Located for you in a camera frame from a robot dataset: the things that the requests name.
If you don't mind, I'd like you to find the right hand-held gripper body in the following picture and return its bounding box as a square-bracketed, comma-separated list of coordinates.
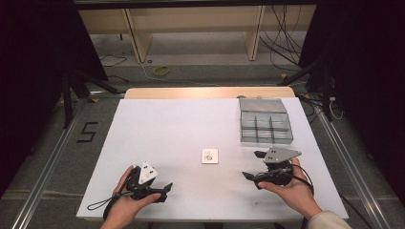
[263, 146, 303, 187]

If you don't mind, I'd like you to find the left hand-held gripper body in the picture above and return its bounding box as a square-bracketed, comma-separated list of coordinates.
[128, 160, 164, 201]

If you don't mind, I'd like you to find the clear plastic compartment box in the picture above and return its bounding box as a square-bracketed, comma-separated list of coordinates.
[238, 97, 294, 144]

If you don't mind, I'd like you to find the small white square card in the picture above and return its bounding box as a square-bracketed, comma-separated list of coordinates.
[201, 148, 220, 165]

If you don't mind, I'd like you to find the person's right hand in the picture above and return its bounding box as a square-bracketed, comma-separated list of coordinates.
[256, 157, 323, 221]

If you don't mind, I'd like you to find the person's left hand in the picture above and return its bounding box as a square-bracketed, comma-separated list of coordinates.
[100, 165, 162, 229]

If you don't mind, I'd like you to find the white table sheet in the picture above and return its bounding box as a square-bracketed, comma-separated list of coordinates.
[75, 96, 350, 221]

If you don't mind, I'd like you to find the black metal stand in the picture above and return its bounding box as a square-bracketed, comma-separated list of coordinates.
[61, 68, 127, 130]
[277, 58, 334, 123]

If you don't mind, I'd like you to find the yellow tape roll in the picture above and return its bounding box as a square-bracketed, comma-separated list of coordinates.
[152, 65, 171, 77]

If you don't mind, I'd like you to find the dark curtain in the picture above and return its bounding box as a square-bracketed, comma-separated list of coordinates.
[299, 0, 405, 204]
[0, 0, 109, 198]

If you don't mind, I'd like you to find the light wooden bench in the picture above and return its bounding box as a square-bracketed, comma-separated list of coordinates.
[77, 3, 318, 64]

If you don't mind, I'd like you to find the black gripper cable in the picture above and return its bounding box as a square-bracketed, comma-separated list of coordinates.
[286, 163, 316, 197]

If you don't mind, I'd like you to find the black wrist strap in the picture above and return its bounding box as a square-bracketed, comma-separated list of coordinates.
[86, 190, 135, 220]

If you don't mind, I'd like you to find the white looped cable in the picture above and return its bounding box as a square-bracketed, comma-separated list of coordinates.
[328, 95, 346, 121]

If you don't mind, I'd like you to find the aluminium floor rail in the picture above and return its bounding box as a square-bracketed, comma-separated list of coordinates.
[313, 103, 394, 229]
[11, 97, 89, 229]

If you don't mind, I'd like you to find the white floor cable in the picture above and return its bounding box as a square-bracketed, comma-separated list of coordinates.
[137, 58, 224, 88]

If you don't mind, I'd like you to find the thin black floor cable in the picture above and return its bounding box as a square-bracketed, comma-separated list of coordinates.
[98, 53, 131, 84]

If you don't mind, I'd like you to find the bundle of black cables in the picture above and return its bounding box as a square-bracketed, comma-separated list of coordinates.
[259, 4, 309, 70]

